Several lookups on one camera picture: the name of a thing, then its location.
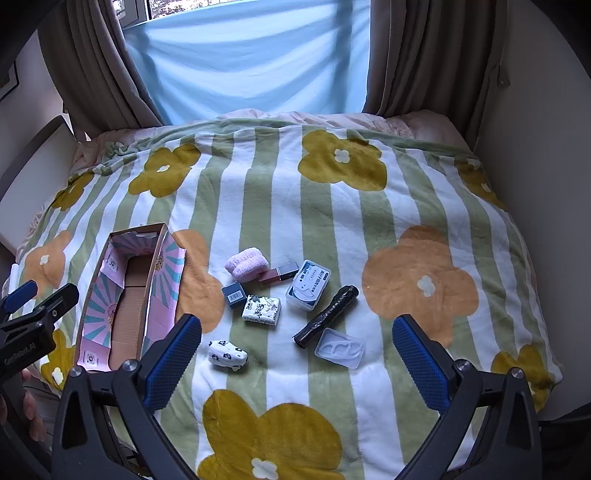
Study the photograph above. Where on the white floral sock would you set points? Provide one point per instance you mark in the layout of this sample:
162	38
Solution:
226	353

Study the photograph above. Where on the pink and white sock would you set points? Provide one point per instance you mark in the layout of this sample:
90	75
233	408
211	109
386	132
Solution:
247	265

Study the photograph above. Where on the striped flower blanket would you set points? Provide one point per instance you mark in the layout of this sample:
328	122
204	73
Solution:
286	184

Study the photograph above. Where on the printed cardboard box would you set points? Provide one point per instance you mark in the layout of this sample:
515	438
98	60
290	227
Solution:
129	314

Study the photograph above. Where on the clear plastic case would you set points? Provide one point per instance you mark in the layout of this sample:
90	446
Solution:
340	348

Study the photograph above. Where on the maroon lipstick tube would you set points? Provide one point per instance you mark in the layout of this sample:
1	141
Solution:
279	273

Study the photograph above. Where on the clear box with blue label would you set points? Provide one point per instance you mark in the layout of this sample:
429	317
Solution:
308	285

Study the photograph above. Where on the light blue sheet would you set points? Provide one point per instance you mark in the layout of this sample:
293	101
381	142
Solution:
258	60

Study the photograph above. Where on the person's left hand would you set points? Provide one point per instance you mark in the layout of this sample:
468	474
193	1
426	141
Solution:
32	406

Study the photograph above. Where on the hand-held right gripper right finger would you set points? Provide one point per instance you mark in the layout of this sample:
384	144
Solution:
420	364

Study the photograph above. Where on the beige curtain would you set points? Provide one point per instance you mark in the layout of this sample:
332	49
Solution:
415	55
92	60

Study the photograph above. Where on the white bed side board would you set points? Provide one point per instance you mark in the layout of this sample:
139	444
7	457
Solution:
37	161

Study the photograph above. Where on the small blue box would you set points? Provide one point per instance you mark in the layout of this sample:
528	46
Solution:
234	293

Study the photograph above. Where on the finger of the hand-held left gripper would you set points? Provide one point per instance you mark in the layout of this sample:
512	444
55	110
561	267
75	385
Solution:
21	295
57	299

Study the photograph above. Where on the window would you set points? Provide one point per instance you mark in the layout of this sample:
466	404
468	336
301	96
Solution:
134	10

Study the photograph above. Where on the floral tissue pack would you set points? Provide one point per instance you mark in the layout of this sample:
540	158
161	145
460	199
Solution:
262	310

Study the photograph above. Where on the black garbage bag roll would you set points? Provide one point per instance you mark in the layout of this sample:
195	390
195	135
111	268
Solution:
325	314

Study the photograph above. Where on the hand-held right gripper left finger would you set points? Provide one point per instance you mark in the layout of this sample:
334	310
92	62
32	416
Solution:
173	355

